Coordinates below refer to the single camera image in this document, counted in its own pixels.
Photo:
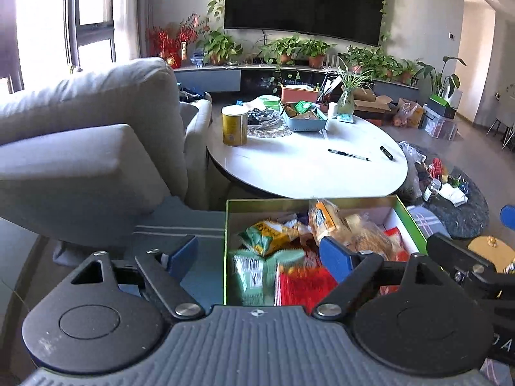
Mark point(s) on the red decorative plant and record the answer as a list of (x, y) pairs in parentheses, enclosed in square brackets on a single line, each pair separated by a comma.
[(167, 40)]

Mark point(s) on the spider plant in glass vase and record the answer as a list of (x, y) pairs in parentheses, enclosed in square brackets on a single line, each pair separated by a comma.
[(346, 102)]

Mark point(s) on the white round table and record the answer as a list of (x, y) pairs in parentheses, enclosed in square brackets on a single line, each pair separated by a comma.
[(301, 169)]

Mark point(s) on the clear plastic storage box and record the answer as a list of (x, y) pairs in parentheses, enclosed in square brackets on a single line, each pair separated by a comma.
[(440, 126)]

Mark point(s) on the black marker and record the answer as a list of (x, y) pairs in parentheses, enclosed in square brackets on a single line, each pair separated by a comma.
[(387, 153)]

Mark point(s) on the black pen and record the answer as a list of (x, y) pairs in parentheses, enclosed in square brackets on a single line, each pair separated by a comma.
[(348, 155)]

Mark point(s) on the tall broadleaf potted plant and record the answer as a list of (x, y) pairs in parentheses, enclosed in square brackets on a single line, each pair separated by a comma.
[(440, 80)]

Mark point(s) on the orange bread packet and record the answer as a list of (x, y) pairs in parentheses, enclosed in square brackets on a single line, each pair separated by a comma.
[(324, 221)]

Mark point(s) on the green black box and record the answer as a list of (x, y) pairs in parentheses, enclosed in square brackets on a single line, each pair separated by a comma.
[(440, 104)]

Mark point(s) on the round tan wooden stool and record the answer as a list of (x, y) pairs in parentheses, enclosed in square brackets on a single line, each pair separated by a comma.
[(489, 253)]

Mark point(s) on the light blue tray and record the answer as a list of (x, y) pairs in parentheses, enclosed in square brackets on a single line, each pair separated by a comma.
[(305, 124)]

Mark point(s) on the potted green plant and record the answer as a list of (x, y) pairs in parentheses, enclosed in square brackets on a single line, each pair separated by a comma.
[(370, 62), (281, 48), (219, 46), (408, 72), (316, 50)]

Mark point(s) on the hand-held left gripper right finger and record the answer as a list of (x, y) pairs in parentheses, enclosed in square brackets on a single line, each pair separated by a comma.
[(338, 259)]

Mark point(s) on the plaid slipper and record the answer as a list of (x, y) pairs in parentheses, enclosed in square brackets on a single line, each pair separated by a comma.
[(428, 221)]

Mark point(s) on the green yellow snack packet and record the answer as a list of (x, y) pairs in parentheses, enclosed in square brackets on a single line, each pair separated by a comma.
[(265, 237)]

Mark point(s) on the mint green chip bag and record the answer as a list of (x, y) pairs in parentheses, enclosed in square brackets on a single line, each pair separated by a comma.
[(251, 277)]

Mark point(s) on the green cardboard box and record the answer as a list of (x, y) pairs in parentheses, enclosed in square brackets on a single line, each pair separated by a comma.
[(257, 209)]

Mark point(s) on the blue white porcelain ornament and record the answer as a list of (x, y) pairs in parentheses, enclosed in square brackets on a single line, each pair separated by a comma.
[(198, 58)]

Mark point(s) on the dark framed window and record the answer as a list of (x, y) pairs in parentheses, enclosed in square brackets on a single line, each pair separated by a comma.
[(94, 30)]

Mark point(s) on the small teal packet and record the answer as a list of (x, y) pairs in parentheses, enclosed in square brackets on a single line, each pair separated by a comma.
[(345, 118)]

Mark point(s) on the small white bottle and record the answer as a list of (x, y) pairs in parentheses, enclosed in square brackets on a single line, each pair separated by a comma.
[(332, 110)]

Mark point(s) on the pink box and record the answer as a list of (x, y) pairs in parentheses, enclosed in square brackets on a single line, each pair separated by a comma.
[(297, 94)]

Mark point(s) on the black television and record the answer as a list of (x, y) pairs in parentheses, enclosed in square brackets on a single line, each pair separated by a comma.
[(301, 4)]

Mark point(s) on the brown cardboard box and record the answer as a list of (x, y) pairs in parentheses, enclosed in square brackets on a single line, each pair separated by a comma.
[(372, 106)]

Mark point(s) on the yellow can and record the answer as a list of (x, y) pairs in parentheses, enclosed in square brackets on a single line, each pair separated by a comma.
[(234, 126)]

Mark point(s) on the green white round container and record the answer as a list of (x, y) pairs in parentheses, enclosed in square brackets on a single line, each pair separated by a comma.
[(269, 101)]

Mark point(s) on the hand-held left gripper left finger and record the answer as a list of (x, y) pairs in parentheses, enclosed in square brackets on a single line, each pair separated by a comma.
[(181, 257)]

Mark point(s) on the round dark rug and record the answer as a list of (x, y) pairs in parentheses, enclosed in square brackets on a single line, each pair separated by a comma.
[(466, 217)]

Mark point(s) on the grey sofa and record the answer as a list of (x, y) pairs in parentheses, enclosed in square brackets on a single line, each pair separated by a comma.
[(80, 148)]

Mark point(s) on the long clear bread packet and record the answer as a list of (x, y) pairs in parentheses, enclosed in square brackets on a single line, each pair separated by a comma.
[(370, 239)]

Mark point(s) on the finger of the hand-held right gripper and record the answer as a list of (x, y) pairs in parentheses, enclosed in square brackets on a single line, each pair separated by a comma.
[(454, 259), (509, 217)]

